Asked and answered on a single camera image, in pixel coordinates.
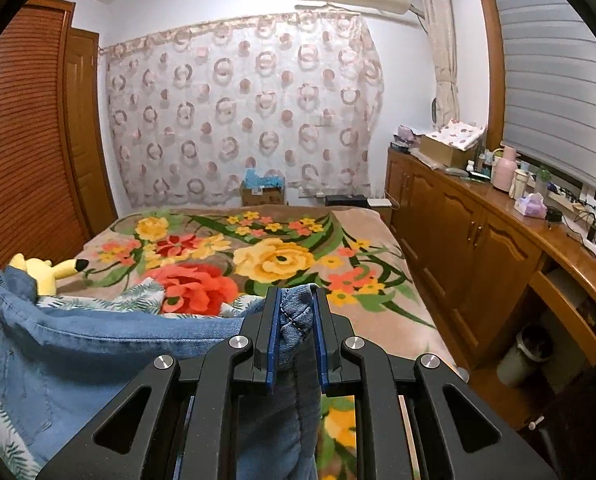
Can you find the sheer circle pattern curtain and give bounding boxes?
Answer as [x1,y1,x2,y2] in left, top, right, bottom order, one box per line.
[100,10,386,211]

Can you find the large cardboard box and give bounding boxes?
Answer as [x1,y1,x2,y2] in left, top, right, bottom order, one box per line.
[419,135,479,168]

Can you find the floral fleece blanket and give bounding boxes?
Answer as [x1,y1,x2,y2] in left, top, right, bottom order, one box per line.
[58,207,471,480]

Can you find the beige tied curtain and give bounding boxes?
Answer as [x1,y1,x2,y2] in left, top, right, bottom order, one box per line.
[418,0,461,128]

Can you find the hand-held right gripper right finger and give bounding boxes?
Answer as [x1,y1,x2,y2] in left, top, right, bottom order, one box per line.
[312,285,559,480]

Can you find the wooden door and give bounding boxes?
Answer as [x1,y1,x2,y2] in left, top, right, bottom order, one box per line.
[65,27,118,241]

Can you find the crumpled blue plastic bag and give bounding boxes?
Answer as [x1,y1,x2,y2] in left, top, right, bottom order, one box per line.
[243,167,285,191]

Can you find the black cables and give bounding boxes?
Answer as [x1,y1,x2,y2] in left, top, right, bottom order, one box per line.
[565,210,596,261]

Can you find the pink thermos jug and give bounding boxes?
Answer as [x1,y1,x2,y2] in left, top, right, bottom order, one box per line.
[492,146,519,192]

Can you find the purple storage box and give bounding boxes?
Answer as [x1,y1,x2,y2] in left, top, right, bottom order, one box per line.
[394,126,421,148]

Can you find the long wooden cabinet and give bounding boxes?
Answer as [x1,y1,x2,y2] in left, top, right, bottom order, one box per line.
[384,145,596,431]

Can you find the blue denim pants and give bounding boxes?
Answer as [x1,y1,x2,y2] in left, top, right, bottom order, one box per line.
[0,266,329,480]

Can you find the yellow plush toy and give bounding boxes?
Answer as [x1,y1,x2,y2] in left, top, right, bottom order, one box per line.
[6,254,91,297]

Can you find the grey window blind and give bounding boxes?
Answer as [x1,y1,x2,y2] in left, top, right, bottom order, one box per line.
[483,0,596,186]

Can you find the grey trash bin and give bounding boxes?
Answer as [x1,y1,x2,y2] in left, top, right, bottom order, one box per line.
[497,322,554,388]

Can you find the leaf print bed sheet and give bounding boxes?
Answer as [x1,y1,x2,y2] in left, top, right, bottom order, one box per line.
[0,280,263,476]

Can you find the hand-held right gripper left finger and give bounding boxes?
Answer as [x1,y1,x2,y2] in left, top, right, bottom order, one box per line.
[35,285,283,480]

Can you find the flat black box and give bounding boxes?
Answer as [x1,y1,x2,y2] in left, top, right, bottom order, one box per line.
[325,193,367,208]

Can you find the purple tissue box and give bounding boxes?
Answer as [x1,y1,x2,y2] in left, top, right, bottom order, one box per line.
[515,194,549,220]

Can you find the white dotted cloth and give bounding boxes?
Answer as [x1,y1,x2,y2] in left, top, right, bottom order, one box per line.
[425,119,489,151]

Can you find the small cardboard box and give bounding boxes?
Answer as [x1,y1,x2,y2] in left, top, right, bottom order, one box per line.
[240,182,285,207]

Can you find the louvered wooden wardrobe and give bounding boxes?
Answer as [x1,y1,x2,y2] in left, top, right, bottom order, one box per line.
[0,0,91,311]

